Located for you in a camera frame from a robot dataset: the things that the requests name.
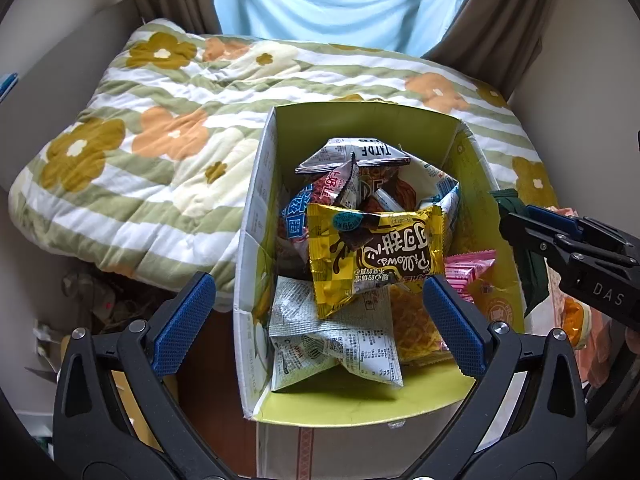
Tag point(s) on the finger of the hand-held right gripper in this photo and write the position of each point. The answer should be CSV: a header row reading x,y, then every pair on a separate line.
x,y
530,235
550,221

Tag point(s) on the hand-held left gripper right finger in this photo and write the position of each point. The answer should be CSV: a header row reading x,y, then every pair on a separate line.
x,y
455,330

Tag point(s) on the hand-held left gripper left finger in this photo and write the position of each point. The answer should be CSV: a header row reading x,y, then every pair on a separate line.
x,y
185,330

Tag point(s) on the dark green snack packet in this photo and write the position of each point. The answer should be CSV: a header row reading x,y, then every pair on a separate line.
x,y
527,275

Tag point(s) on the orange waffle snack packet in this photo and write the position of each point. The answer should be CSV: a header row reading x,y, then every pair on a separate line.
x,y
412,325

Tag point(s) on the orange and cream snack packet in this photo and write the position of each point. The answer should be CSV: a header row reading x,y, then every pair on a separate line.
x,y
570,320

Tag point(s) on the pink snack packet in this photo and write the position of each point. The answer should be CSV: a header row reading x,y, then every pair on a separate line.
x,y
465,272

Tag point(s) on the yellow chocolate snack packet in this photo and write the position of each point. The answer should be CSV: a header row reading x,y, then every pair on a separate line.
x,y
380,260

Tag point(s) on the grey white snack packet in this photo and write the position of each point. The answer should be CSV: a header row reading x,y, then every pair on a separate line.
x,y
320,350

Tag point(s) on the brown snack packet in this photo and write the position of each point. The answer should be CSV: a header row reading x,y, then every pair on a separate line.
x,y
395,190

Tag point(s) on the red and blue snack packet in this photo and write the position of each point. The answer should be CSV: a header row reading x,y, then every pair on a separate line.
x,y
300,215

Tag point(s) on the white red-print snack packet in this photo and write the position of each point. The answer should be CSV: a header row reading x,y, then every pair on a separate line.
x,y
342,182

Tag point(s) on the silver black snack packet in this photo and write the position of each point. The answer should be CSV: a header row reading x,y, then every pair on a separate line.
x,y
345,152

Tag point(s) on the green cardboard box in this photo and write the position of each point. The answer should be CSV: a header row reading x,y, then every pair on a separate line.
x,y
320,130

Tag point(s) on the dark clutter pile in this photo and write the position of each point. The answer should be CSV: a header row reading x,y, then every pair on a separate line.
x,y
100,300

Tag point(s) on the floral striped blanket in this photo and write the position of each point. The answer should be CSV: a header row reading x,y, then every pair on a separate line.
x,y
150,170

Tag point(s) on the light blue curtain sheet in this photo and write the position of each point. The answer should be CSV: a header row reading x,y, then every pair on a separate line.
x,y
340,0

